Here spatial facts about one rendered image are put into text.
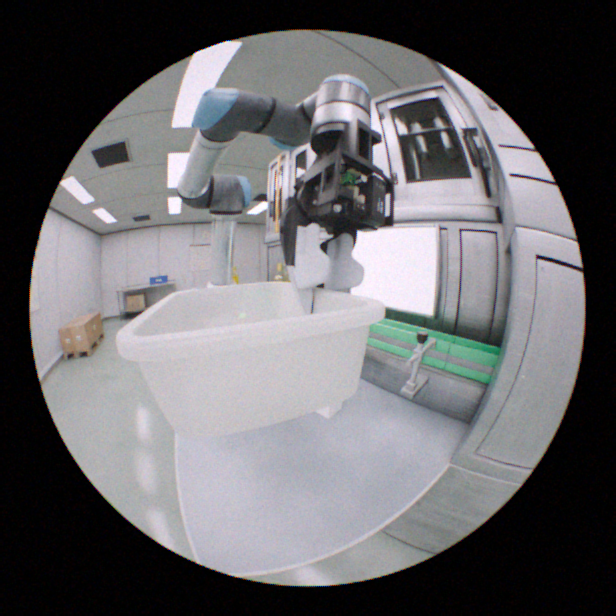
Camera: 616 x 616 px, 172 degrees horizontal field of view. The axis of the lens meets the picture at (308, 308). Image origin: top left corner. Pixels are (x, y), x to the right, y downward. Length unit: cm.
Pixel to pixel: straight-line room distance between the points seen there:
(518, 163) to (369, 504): 65
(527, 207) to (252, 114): 43
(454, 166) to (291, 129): 66
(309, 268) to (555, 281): 39
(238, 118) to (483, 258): 73
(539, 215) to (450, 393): 49
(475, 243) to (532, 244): 42
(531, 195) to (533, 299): 17
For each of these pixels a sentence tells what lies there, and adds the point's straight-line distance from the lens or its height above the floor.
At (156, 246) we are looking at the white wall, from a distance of 687.
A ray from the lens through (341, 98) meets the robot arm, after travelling 28.
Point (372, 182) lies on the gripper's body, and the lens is 19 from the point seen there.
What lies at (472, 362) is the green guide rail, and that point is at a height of 93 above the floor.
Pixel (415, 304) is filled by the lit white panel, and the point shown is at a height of 102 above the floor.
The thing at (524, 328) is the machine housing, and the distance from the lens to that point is 37.
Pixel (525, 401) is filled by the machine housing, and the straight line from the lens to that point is 44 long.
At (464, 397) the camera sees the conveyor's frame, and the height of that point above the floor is 83.
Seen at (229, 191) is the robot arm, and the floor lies 138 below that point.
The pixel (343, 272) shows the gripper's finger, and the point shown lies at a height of 114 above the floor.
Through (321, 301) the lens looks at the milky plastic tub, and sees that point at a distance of 20.
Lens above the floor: 115
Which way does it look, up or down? 12 degrees down
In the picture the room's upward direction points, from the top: straight up
